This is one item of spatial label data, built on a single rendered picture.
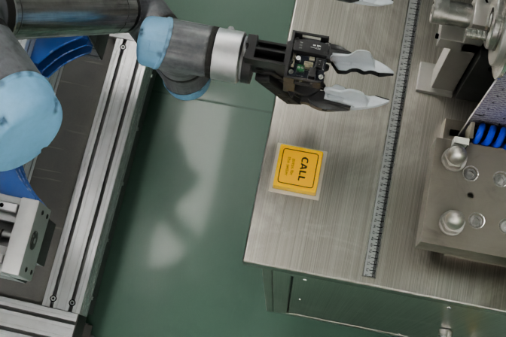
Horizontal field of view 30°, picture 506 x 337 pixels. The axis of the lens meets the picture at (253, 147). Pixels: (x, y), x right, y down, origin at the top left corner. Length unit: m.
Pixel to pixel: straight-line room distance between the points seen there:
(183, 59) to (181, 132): 1.16
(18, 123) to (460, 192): 0.65
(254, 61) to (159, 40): 0.14
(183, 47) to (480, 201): 0.48
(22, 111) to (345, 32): 0.68
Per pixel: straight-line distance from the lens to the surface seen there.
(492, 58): 1.26
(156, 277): 2.42
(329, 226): 1.51
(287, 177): 1.50
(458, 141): 1.41
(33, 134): 1.14
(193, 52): 1.33
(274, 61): 1.30
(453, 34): 1.37
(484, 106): 1.38
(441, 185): 1.41
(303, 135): 1.54
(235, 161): 2.46
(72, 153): 2.30
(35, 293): 2.26
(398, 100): 1.57
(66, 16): 1.33
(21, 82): 1.12
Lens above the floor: 2.39
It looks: 75 degrees down
